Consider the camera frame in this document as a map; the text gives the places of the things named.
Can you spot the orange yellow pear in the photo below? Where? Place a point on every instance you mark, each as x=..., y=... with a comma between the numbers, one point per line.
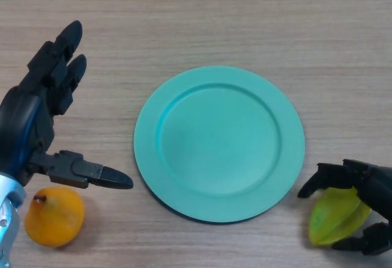
x=55, y=219

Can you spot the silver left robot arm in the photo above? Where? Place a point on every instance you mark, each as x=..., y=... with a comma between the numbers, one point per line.
x=7, y=219

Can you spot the yellow green starfruit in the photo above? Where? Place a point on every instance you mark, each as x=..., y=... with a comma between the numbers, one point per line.
x=333, y=219

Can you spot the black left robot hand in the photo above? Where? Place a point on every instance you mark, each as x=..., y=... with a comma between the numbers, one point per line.
x=30, y=127

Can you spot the green round plate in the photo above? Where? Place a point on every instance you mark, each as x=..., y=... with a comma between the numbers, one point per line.
x=219, y=145

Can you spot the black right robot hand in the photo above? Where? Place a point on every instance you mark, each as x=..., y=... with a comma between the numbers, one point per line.
x=379, y=188

